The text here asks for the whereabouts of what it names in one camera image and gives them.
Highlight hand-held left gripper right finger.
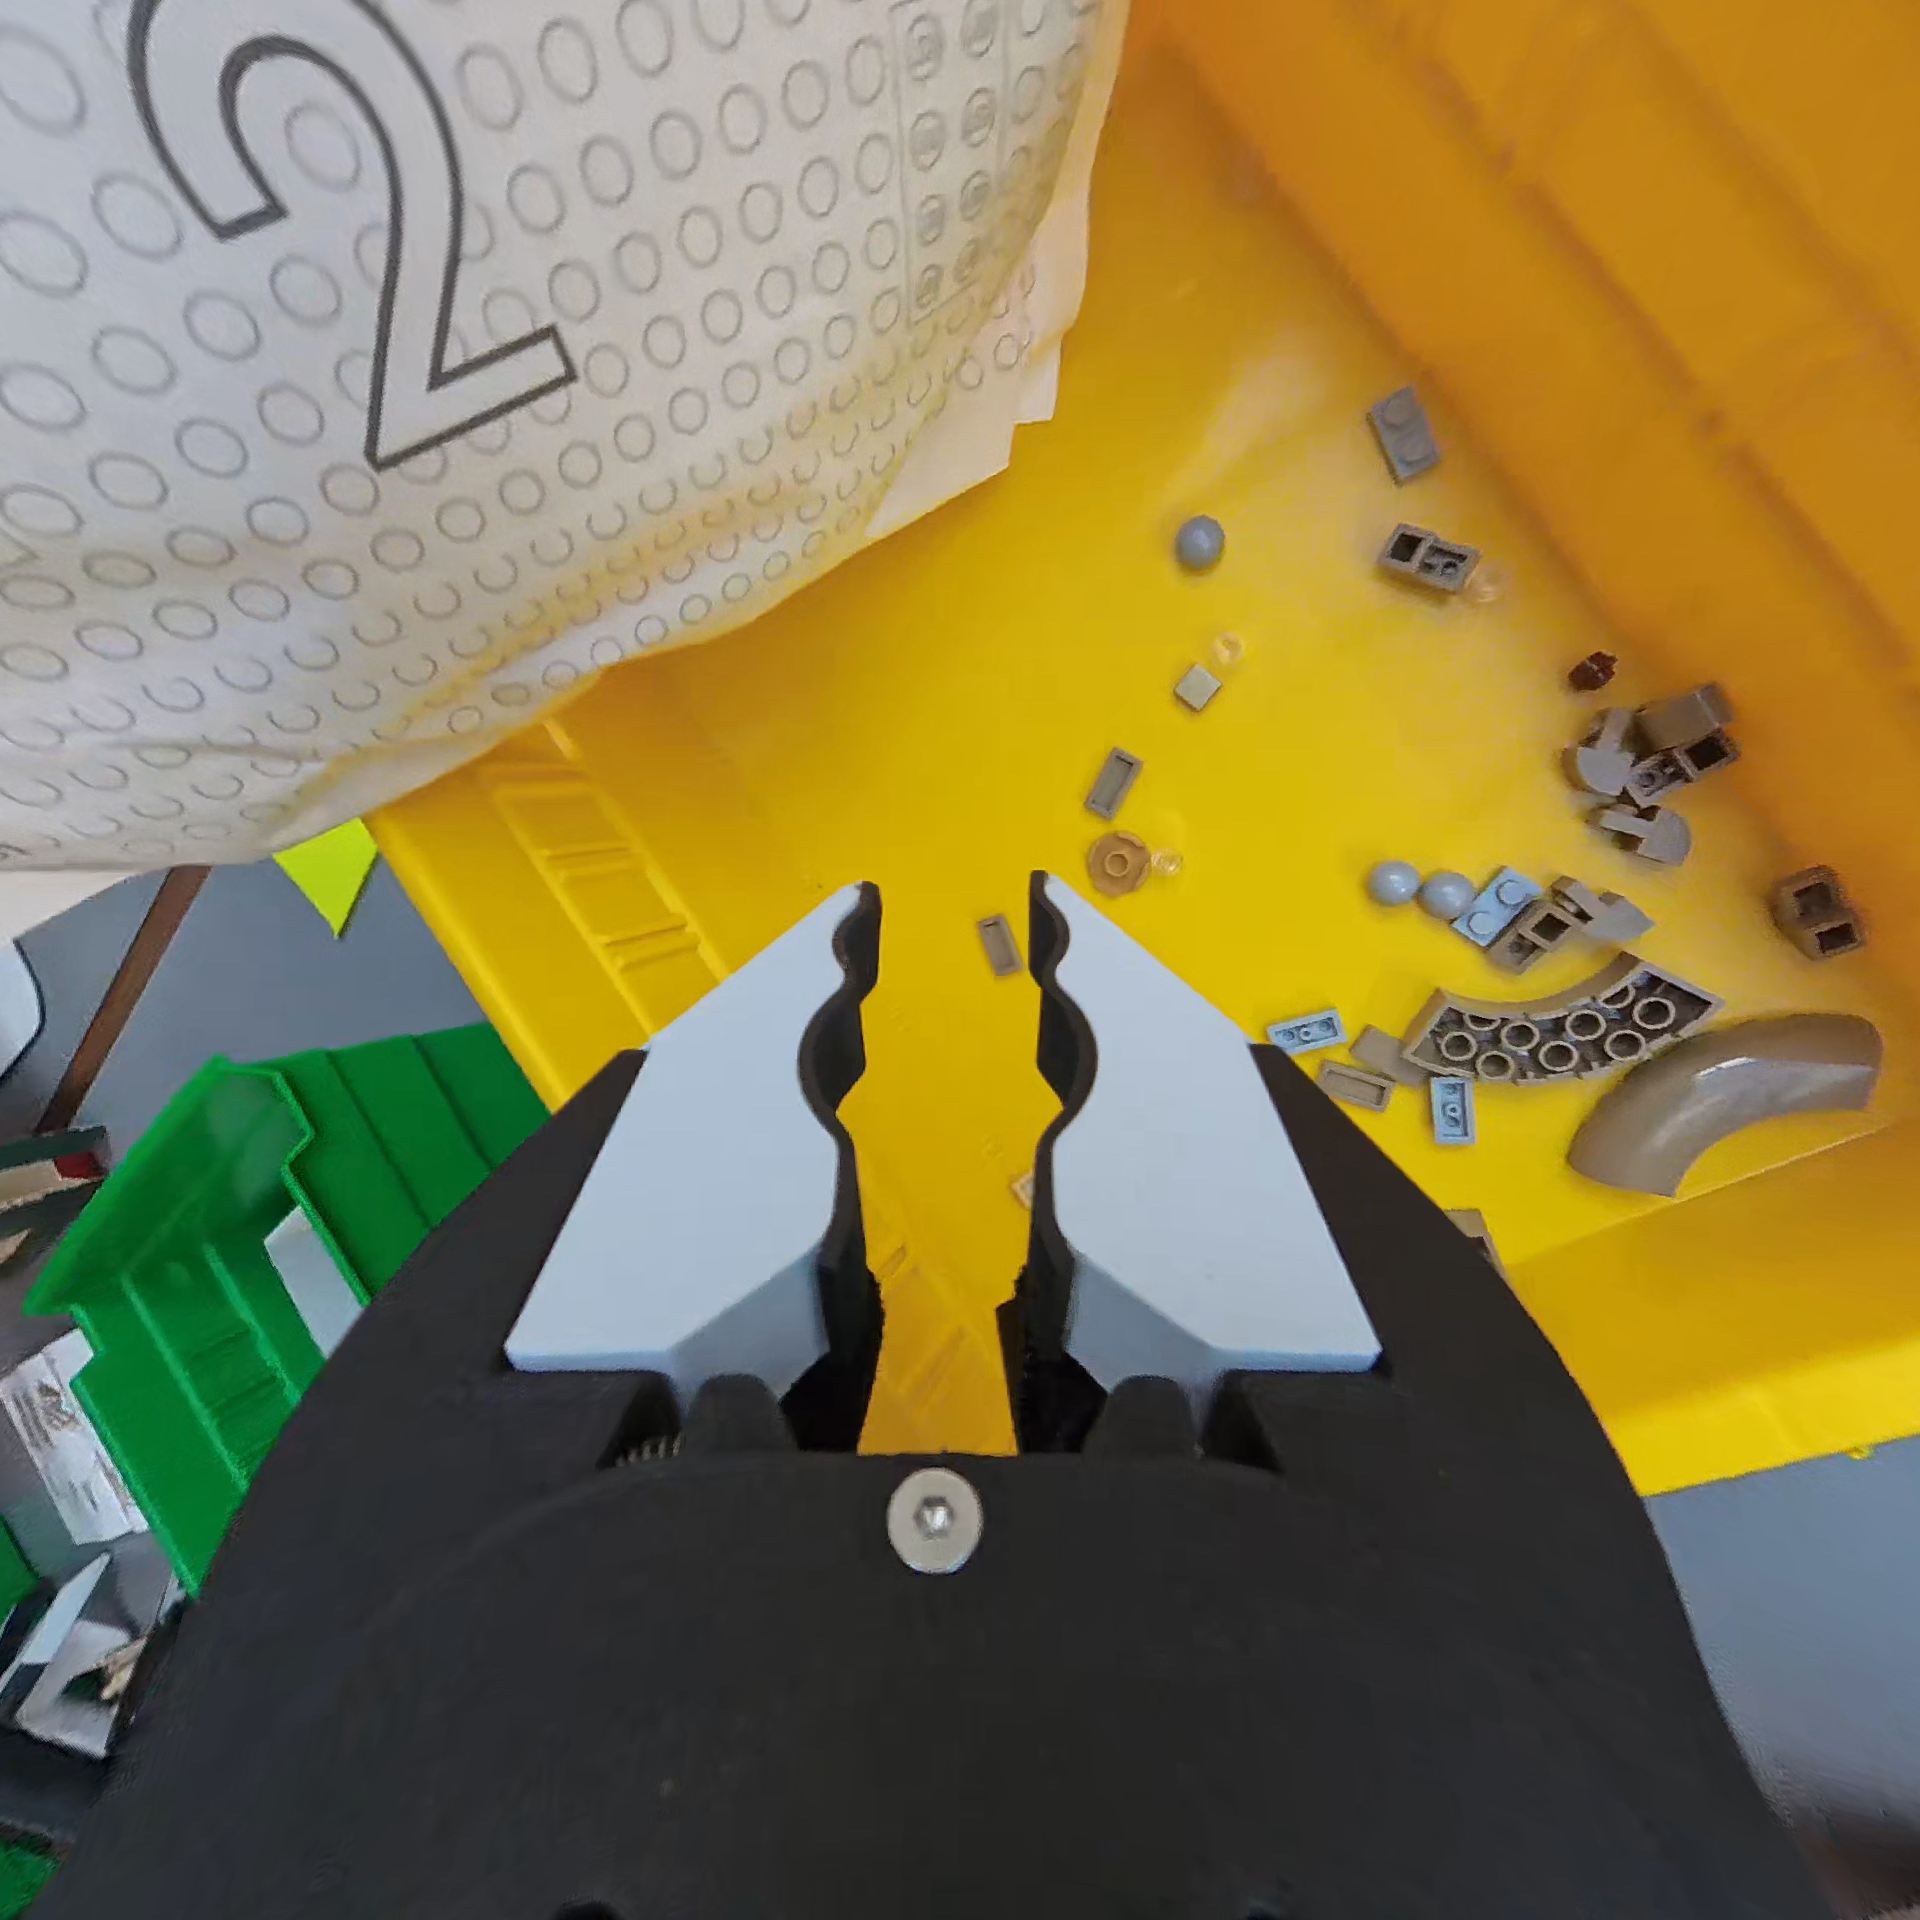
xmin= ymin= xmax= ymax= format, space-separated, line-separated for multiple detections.
xmin=999 ymin=870 xmax=1384 ymax=1457

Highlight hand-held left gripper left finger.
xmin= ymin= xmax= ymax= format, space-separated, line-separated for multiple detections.
xmin=502 ymin=879 xmax=889 ymax=1453

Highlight small lego pieces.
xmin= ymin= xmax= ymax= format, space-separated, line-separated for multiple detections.
xmin=978 ymin=388 xmax=1868 ymax=1150

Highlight yellow plastic bin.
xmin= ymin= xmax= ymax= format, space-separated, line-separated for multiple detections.
xmin=367 ymin=0 xmax=1920 ymax=1500

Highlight tan quarter-round lego plate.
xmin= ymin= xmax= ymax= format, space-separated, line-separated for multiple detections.
xmin=1401 ymin=954 xmax=1729 ymax=1083

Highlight tan curved lego brick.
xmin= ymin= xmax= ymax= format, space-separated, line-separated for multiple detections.
xmin=1569 ymin=1017 xmax=1885 ymax=1197

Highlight neon yellow paper flag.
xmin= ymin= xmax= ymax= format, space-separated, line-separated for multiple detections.
xmin=274 ymin=820 xmax=378 ymax=933

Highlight green plastic bin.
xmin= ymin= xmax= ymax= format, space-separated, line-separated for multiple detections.
xmin=23 ymin=1018 xmax=557 ymax=1593

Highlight printed paper leaflet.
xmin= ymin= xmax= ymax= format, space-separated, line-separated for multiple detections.
xmin=0 ymin=1325 xmax=154 ymax=1576

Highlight white printed paper bag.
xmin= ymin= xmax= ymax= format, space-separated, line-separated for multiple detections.
xmin=0 ymin=0 xmax=1129 ymax=874

